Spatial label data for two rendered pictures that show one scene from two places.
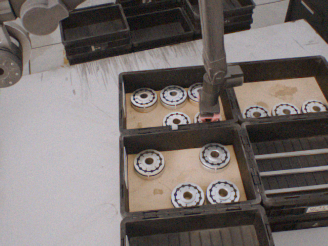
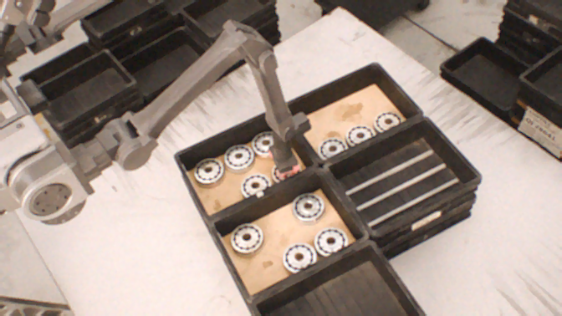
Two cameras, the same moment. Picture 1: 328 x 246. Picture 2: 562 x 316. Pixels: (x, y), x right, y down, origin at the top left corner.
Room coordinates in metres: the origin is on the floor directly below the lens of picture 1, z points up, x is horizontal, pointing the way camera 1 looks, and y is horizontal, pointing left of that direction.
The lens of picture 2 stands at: (-0.26, 0.19, 2.49)
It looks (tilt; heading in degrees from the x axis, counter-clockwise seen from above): 53 degrees down; 344
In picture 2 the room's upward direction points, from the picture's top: 10 degrees counter-clockwise
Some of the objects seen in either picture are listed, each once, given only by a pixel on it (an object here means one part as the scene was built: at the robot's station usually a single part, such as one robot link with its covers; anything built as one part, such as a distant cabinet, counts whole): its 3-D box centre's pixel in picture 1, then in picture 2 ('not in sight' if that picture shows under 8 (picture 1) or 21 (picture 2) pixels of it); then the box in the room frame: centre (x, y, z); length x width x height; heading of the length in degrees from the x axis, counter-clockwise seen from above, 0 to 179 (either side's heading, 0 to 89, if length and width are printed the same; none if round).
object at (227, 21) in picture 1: (215, 28); (235, 38); (2.09, -0.39, 0.37); 0.40 x 0.30 x 0.45; 103
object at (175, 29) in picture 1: (159, 45); (172, 84); (2.00, 0.01, 0.31); 0.40 x 0.30 x 0.34; 103
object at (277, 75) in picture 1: (281, 98); (350, 121); (0.93, -0.44, 0.87); 0.40 x 0.30 x 0.11; 93
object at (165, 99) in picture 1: (173, 95); (238, 156); (0.99, -0.04, 0.86); 0.10 x 0.10 x 0.01
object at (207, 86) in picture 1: (213, 82); (283, 137); (0.85, -0.17, 1.04); 0.07 x 0.06 x 0.07; 103
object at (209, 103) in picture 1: (209, 96); (283, 150); (0.85, -0.16, 0.98); 0.10 x 0.07 x 0.07; 178
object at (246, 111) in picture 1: (256, 115); (332, 150); (0.86, -0.33, 0.86); 0.10 x 0.10 x 0.01
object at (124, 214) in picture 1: (185, 167); (287, 231); (0.62, -0.06, 0.92); 0.40 x 0.30 x 0.02; 93
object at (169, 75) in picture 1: (175, 107); (247, 170); (0.92, -0.04, 0.87); 0.40 x 0.30 x 0.11; 93
